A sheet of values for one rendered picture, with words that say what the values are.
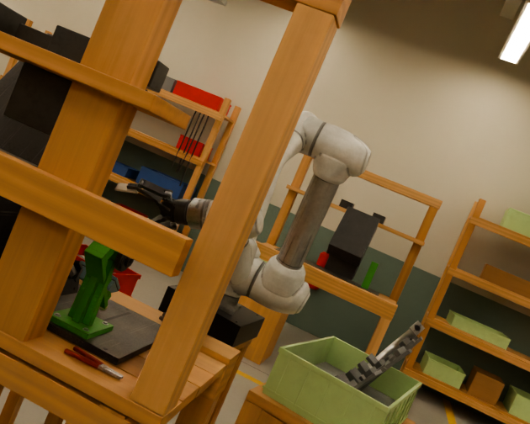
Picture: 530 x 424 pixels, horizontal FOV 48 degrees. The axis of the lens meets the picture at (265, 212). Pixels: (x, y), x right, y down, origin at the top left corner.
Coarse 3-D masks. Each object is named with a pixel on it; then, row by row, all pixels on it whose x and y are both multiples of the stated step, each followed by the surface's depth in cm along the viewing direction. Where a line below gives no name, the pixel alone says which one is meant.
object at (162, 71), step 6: (156, 66) 146; (162, 66) 149; (156, 72) 147; (162, 72) 150; (150, 78) 147; (156, 78) 148; (162, 78) 151; (150, 84) 147; (156, 84) 150; (162, 84) 153; (156, 90) 151
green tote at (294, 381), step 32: (288, 352) 201; (320, 352) 246; (352, 352) 253; (288, 384) 200; (320, 384) 196; (384, 384) 246; (416, 384) 233; (320, 416) 194; (352, 416) 190; (384, 416) 187
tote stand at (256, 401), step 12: (252, 396) 200; (264, 396) 201; (252, 408) 200; (264, 408) 199; (276, 408) 197; (288, 408) 199; (240, 420) 201; (252, 420) 200; (264, 420) 198; (276, 420) 197; (288, 420) 195; (300, 420) 194; (408, 420) 244
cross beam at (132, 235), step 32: (0, 160) 138; (0, 192) 138; (32, 192) 136; (64, 192) 135; (64, 224) 134; (96, 224) 133; (128, 224) 131; (160, 224) 135; (128, 256) 131; (160, 256) 130
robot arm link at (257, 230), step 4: (212, 200) 169; (208, 204) 167; (208, 208) 166; (208, 212) 165; (260, 212) 166; (260, 216) 165; (256, 220) 163; (260, 220) 165; (256, 224) 164; (260, 224) 165; (252, 228) 164; (256, 228) 164; (260, 228) 166; (252, 232) 164; (256, 232) 165; (260, 232) 167; (252, 236) 166; (248, 240) 172
